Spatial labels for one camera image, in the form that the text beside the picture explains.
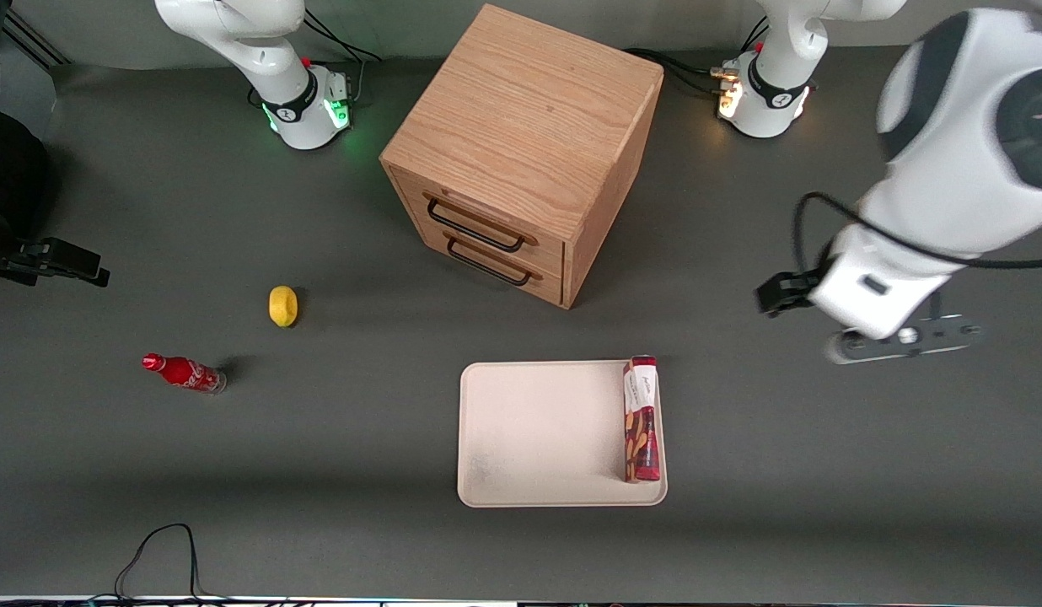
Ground red cookie box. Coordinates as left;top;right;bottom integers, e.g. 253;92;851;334
622;355;662;483

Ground beige plastic tray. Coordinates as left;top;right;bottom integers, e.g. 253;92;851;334
457;360;669;508

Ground red cola bottle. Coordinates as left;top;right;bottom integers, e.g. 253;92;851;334
142;352;228;395

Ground yellow lemon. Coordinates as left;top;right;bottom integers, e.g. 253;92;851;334
268;286;299;328

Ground wooden drawer cabinet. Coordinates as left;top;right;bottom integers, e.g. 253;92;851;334
379;3;665;310

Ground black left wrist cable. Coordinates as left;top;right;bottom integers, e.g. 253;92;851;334
793;192;1042;272

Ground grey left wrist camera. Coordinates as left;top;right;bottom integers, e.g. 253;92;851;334
827;314;984;365

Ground aluminium frame rail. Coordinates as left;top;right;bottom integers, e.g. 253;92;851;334
3;8;71;73

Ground wooden drawer with black handle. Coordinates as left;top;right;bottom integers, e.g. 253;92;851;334
407;211;567;306
390;167;567;279

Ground black left arm base cables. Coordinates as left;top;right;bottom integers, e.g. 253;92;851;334
626;17;771;96

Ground black arm base cables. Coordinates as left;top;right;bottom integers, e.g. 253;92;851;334
302;8;384;109
626;17;771;96

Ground black metal drawer handle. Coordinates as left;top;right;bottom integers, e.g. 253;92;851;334
423;192;539;254
443;229;543;287

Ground black cable loop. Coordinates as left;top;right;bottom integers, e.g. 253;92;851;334
87;523;235;604

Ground black right arm base cables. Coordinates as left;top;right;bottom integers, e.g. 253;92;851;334
302;8;384;109

